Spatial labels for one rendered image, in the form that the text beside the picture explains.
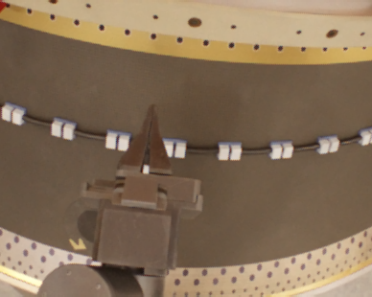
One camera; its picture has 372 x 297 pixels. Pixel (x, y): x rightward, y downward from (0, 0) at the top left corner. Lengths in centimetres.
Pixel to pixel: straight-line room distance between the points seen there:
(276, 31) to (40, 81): 32
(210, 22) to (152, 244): 26
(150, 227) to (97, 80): 32
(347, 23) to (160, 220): 32
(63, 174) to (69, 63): 19
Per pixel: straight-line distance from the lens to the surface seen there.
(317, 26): 46
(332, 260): 90
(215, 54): 51
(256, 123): 58
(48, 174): 67
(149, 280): 33
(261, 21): 44
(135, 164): 33
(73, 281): 27
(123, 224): 25
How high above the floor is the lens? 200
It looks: 62 degrees down
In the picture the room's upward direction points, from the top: 17 degrees clockwise
